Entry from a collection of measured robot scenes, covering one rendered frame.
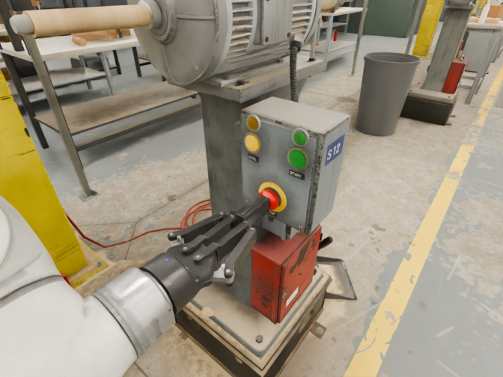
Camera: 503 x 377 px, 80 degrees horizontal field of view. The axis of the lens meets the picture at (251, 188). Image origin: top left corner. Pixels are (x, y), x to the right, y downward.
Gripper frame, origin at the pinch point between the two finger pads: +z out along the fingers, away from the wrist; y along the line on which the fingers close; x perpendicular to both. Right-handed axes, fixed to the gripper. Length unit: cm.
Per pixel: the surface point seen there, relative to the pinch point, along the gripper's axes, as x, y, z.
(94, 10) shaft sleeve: 29.1, -25.9, -5.2
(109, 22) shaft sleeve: 27.5, -25.4, -3.6
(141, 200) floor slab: -96, -147, 56
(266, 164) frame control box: 6.4, -1.7, 5.6
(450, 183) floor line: -98, 24, 219
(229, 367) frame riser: -94, -19, 9
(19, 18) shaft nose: 28.8, -26.2, -15.2
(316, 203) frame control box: 1.6, 7.9, 7.0
